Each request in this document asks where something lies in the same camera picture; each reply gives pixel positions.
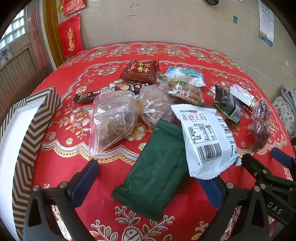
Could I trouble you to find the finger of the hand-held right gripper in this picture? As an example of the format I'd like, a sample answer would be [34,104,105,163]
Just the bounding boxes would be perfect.
[240,153,292,190]
[270,147,296,168]

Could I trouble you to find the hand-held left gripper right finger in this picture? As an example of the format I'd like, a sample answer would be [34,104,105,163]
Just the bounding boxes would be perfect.
[198,175,275,241]

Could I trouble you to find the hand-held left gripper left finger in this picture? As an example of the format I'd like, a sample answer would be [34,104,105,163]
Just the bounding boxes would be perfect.
[23,159,100,241]

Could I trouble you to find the clear bag of dates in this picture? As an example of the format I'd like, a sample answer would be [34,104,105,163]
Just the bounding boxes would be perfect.
[248,97,270,150]

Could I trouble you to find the white strawberry snack packet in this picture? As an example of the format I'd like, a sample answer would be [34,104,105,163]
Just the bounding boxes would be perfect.
[171,104,241,180]

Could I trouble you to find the dark green snack packet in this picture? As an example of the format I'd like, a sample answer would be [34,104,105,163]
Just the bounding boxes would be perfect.
[111,120,188,220]

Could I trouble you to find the clear zip bag brown snacks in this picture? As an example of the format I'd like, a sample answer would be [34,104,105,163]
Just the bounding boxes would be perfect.
[89,90,139,157]

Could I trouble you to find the black green snack packet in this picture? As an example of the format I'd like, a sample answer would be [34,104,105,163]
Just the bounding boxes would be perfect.
[214,83,245,124]

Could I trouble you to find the zigzag striped cardboard box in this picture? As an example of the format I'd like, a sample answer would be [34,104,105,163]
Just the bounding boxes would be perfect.
[0,86,62,241]

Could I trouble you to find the small white pink packet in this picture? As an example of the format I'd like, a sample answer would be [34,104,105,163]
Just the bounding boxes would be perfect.
[230,85,253,106]

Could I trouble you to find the black coffee stick packet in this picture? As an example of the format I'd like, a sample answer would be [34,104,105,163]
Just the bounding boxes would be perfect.
[73,83,158,103]

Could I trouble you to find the clear bag of cookies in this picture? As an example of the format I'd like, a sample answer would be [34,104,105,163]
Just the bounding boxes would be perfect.
[157,75,204,107]

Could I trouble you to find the clear bag of walnuts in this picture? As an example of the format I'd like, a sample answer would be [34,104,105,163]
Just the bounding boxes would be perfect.
[137,86,176,127]

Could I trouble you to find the white blue snack packet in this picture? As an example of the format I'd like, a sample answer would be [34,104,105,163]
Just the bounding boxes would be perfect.
[165,66,206,87]

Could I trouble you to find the dark red snack packet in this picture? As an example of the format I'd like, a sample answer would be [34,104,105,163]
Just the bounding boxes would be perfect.
[120,59,160,86]

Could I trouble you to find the floral cushion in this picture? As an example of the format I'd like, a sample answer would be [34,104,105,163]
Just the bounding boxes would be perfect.
[272,96,296,139]

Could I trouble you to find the red floral tablecloth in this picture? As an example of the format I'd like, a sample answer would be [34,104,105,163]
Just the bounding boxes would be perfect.
[14,42,294,241]

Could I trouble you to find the metal folding door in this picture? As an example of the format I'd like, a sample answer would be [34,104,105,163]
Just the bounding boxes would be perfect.
[0,44,55,106]

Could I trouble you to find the blue white door sticker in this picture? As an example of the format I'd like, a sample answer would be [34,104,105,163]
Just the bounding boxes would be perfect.
[0,46,11,64]

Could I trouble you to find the red couplet strip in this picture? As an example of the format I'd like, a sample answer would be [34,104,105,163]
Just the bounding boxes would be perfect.
[28,7,43,47]

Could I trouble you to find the glass block window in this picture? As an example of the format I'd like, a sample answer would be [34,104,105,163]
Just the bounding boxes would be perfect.
[0,8,30,50]

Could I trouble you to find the white wall calendar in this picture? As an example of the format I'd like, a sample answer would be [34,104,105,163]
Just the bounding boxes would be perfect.
[258,0,275,47]

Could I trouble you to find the red gold wall poster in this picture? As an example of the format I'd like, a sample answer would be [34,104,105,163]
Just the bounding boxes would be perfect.
[58,13,84,58]
[59,0,80,16]

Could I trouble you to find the yellow door frame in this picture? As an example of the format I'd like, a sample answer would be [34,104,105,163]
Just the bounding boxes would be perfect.
[44,0,66,69]

